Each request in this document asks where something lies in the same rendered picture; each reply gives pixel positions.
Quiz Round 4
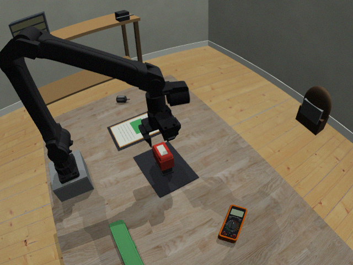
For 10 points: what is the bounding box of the orange digital multimeter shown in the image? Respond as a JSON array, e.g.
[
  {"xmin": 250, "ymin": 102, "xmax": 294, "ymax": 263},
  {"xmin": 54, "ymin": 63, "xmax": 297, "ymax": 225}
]
[{"xmin": 218, "ymin": 205, "xmax": 247, "ymax": 243}]

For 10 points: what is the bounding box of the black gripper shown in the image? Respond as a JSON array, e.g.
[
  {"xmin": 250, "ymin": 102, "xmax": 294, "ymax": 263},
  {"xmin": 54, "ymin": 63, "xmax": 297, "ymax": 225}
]
[{"xmin": 138, "ymin": 107, "xmax": 181, "ymax": 147}]

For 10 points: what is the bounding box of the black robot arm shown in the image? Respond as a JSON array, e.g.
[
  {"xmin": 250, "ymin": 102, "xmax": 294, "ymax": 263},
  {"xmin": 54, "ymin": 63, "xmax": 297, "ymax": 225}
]
[{"xmin": 0, "ymin": 26, "xmax": 190, "ymax": 184}]

